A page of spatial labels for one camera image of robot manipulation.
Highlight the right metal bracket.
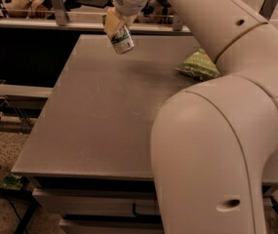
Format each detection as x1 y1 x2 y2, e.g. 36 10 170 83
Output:
259 0 278 20

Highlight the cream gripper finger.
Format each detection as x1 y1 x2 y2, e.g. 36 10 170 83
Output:
104 8 125 38
125 15 138 27

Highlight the metal rail ledge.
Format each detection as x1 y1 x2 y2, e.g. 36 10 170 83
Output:
0 18 278 39

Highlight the left metal bracket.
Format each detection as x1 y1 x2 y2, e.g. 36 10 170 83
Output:
51 0 68 26

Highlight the black drawer handle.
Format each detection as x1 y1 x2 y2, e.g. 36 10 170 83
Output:
132 204 160 217

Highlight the metal bracket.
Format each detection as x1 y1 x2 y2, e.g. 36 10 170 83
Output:
173 15 183 31
259 0 278 20
51 0 68 26

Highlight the green packet on floor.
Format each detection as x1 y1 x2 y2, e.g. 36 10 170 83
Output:
0 174 23 191

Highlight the green chip bag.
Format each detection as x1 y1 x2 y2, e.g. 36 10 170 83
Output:
176 48 220 81

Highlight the grey drawer cabinet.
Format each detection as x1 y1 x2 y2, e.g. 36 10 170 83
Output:
33 177 164 234

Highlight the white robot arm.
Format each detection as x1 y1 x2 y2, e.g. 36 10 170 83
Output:
105 0 278 234

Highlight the middle metal bracket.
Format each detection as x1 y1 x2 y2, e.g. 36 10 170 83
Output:
173 15 183 31

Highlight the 7up soda can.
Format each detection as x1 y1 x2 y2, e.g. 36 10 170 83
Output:
110 25 135 55

